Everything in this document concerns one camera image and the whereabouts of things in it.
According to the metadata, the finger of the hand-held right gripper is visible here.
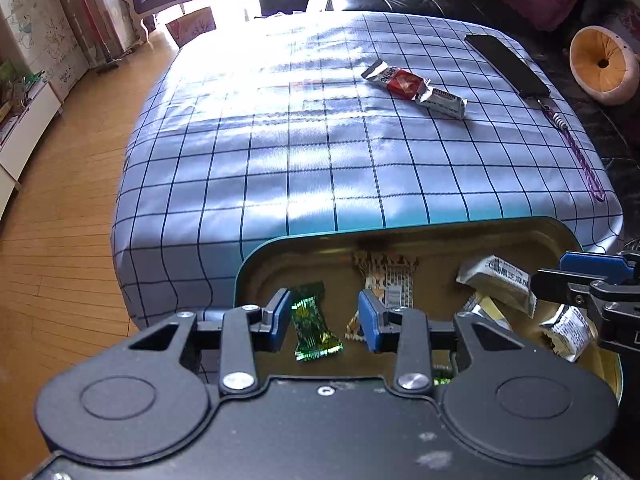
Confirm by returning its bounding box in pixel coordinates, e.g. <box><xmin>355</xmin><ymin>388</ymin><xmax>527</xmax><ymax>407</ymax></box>
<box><xmin>531</xmin><ymin>268</ymin><xmax>609</xmax><ymax>309</ymax></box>
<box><xmin>559</xmin><ymin>251</ymin><xmax>635</xmax><ymax>281</ymax></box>

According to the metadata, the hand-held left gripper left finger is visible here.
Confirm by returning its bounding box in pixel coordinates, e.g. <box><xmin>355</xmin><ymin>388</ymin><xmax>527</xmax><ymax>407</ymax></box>
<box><xmin>127</xmin><ymin>287</ymin><xmax>294</xmax><ymax>395</ymax></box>

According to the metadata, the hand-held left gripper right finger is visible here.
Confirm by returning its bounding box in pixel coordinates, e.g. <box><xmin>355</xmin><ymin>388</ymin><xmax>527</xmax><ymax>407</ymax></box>
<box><xmin>357</xmin><ymin>288</ymin><xmax>513</xmax><ymax>394</ymax></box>

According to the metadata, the small white snack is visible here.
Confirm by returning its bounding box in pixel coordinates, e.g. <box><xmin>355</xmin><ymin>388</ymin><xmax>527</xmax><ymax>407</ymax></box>
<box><xmin>344</xmin><ymin>252</ymin><xmax>419</xmax><ymax>342</ymax></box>

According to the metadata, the small white snack packet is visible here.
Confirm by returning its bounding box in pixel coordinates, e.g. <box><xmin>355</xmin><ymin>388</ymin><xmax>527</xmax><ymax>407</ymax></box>
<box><xmin>539</xmin><ymin>304</ymin><xmax>594</xmax><ymax>364</ymax></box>

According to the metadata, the pale grey snack bar packet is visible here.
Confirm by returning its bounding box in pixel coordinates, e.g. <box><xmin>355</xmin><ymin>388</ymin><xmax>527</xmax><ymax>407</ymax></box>
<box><xmin>455</xmin><ymin>254</ymin><xmax>539</xmax><ymax>319</ymax></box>

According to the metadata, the white snack bar packet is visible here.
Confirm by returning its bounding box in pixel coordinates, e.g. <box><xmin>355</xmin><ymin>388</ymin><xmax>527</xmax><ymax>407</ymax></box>
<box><xmin>414</xmin><ymin>85</ymin><xmax>469</xmax><ymax>121</ymax></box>

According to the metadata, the red and white snack packet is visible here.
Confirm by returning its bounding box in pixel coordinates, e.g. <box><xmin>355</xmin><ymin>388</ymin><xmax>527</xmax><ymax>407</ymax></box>
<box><xmin>360</xmin><ymin>58</ymin><xmax>427</xmax><ymax>102</ymax></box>

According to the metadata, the blue checked tablecloth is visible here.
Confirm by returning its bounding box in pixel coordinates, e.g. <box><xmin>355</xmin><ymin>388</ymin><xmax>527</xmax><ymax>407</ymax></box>
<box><xmin>111</xmin><ymin>10</ymin><xmax>626</xmax><ymax>332</ymax></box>

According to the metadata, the orange plush cushion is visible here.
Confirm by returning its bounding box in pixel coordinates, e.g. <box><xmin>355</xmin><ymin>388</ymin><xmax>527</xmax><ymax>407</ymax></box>
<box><xmin>569</xmin><ymin>24</ymin><xmax>640</xmax><ymax>107</ymax></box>

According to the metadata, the black smartphone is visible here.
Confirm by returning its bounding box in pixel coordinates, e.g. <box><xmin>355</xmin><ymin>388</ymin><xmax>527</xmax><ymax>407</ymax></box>
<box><xmin>463</xmin><ymin>32</ymin><xmax>552</xmax><ymax>100</ymax></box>

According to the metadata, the pink chair back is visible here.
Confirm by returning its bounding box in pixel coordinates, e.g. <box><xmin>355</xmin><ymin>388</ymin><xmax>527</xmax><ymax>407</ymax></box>
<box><xmin>164</xmin><ymin>6</ymin><xmax>217</xmax><ymax>49</ymax></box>

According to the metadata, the white low sideboard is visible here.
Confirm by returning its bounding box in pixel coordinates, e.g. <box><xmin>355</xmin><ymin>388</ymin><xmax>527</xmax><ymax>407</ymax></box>
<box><xmin>0</xmin><ymin>79</ymin><xmax>66</xmax><ymax>222</ymax></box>

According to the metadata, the dark chair back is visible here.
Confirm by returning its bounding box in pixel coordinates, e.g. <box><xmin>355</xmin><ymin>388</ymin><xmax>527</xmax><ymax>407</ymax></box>
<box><xmin>258</xmin><ymin>0</ymin><xmax>314</xmax><ymax>19</ymax></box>

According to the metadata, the red stick vacuum cleaner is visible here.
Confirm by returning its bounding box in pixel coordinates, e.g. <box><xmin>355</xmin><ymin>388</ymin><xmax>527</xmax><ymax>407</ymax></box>
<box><xmin>66</xmin><ymin>0</ymin><xmax>122</xmax><ymax>76</ymax></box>

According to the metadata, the clutter of small items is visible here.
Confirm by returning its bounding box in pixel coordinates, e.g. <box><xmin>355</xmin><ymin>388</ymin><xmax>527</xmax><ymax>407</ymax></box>
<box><xmin>0</xmin><ymin>56</ymin><xmax>49</xmax><ymax>132</ymax></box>

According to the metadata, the white cartoon print cabinet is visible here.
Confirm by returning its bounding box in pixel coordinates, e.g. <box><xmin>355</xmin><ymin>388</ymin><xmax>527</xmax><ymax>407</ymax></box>
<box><xmin>0</xmin><ymin>0</ymin><xmax>92</xmax><ymax>104</ymax></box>

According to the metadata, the purple beaded phone lanyard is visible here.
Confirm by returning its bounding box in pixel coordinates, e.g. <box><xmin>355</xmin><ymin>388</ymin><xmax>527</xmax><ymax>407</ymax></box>
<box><xmin>537</xmin><ymin>97</ymin><xmax>607</xmax><ymax>204</ymax></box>

